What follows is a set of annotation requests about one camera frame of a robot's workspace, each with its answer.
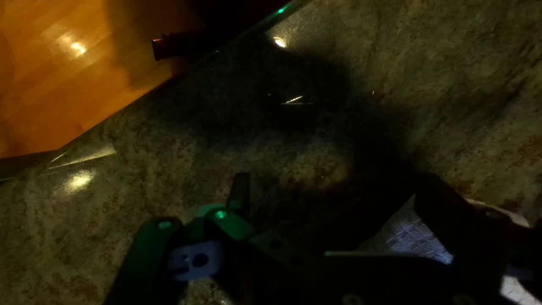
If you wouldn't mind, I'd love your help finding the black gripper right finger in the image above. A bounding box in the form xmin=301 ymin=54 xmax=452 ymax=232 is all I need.
xmin=414 ymin=178 xmax=542 ymax=285

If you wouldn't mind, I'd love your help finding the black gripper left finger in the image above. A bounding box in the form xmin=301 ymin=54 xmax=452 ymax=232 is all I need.
xmin=103 ymin=217 xmax=182 ymax=305

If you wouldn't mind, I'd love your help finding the white printed paper sheet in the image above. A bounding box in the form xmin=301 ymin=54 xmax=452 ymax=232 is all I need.
xmin=360 ymin=195 xmax=455 ymax=268

